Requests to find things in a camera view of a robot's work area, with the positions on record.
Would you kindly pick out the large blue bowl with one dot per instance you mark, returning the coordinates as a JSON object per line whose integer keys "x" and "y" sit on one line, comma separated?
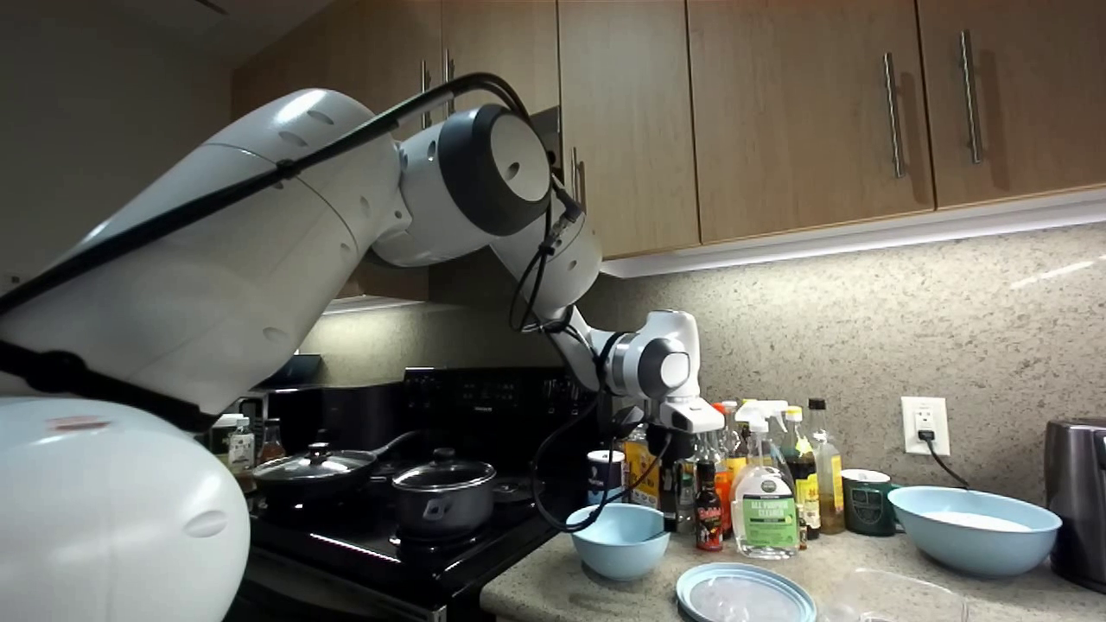
{"x": 974, "y": 530}

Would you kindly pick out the blue rimmed plate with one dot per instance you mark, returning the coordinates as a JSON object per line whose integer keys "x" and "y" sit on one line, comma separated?
{"x": 737, "y": 591}

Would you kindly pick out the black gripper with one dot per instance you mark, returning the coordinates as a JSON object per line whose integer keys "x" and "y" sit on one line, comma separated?
{"x": 673, "y": 446}

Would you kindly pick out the green jar with lid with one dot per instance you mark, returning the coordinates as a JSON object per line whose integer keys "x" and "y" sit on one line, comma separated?
{"x": 868, "y": 509}

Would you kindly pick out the blue white can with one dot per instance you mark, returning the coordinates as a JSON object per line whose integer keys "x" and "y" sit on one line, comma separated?
{"x": 605, "y": 476}

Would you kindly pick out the white wall outlet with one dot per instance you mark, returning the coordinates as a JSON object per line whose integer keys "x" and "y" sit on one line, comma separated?
{"x": 924, "y": 428}

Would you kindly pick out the steel toaster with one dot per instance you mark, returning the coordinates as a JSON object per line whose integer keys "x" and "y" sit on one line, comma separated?
{"x": 1076, "y": 492}

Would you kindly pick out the black stove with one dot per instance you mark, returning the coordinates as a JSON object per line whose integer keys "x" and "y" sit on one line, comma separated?
{"x": 353, "y": 565}

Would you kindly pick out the yellow oil bottle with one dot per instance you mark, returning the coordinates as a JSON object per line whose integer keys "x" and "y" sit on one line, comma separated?
{"x": 827, "y": 468}

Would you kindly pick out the dark sauce bottle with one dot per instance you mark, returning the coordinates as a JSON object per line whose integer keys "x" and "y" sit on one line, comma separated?
{"x": 803, "y": 470}

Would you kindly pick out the small blue bowl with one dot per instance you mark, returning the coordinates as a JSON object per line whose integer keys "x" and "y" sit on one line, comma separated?
{"x": 619, "y": 541}

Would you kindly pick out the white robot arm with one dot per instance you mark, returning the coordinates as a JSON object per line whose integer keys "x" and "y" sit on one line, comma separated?
{"x": 208, "y": 280}

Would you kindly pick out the green label spray bottle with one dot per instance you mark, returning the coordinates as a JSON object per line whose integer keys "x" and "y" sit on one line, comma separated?
{"x": 761, "y": 507}

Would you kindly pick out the black pot with lid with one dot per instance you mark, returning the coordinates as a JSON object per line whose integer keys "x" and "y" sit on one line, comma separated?
{"x": 444, "y": 496}

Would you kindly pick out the black pan with lid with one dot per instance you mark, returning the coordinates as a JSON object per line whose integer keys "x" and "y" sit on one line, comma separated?
{"x": 325, "y": 476}

